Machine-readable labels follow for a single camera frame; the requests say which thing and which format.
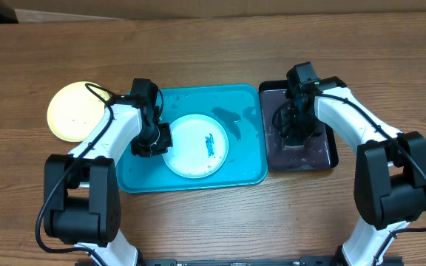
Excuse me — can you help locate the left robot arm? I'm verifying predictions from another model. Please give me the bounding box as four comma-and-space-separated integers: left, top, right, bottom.
35, 78, 172, 265

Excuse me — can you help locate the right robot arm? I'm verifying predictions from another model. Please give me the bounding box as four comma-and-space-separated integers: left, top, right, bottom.
272, 62, 426, 265

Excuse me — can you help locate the cardboard backdrop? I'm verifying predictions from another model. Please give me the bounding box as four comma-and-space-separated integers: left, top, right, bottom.
9, 0, 426, 19

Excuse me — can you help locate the black plastic tray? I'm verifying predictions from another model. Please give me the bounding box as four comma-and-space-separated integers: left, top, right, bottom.
259, 80, 339, 172

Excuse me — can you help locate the green scrubbing sponge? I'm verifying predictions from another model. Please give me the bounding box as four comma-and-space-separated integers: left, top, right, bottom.
283, 137, 305, 149

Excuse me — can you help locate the light blue plate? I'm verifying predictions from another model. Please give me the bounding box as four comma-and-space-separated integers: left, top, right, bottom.
163, 114, 229, 179

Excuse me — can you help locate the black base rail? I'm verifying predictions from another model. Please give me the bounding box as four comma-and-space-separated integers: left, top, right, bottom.
74, 254, 405, 266

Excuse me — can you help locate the yellow-rimmed plate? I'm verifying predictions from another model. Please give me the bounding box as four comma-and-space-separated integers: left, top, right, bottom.
47, 81, 110, 142

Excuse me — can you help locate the teal plastic tray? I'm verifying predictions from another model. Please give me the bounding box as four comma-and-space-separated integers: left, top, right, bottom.
117, 84, 268, 194

